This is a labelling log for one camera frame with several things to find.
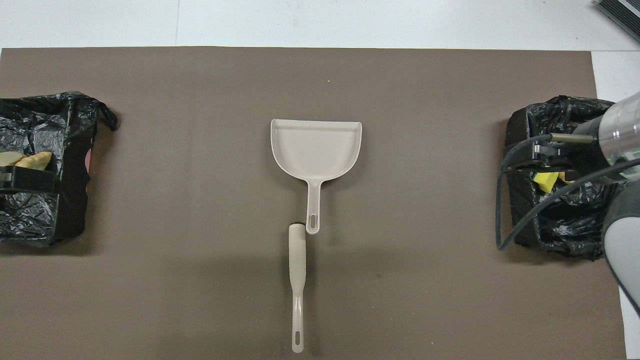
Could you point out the yellow and green sponge piece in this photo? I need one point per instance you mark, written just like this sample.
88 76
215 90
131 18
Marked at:
545 180

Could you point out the beige plastic dustpan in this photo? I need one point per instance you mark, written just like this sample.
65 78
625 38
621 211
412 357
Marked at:
315 150

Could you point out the beige hand brush black bristles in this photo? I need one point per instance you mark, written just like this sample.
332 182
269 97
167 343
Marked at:
297 260

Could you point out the bin lined with black bag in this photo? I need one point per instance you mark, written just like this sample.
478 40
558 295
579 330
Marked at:
30 125
565 230

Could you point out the dark ribbed object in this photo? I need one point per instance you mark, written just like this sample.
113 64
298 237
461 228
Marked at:
622 15

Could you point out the brown table mat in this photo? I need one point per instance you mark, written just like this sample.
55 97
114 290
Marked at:
320 300

